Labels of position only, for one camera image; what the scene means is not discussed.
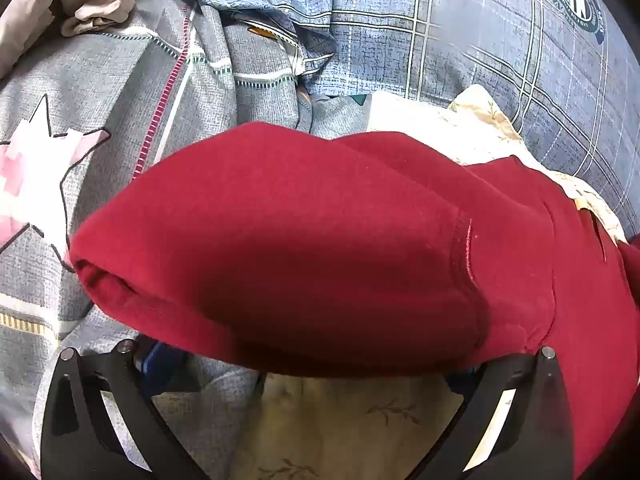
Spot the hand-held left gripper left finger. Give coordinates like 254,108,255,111
40,338,211,480

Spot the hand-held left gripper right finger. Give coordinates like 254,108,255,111
415,345,576,480

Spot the red knit garment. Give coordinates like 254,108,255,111
69,121,640,480

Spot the cream floral bedsheet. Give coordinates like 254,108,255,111
230,84,628,480

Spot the grey star print quilt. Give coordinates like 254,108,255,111
0,0,371,480

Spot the blue plaid pillow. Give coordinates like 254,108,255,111
165,0,640,241

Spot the beige crumpled cloth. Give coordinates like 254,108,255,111
0,0,137,78

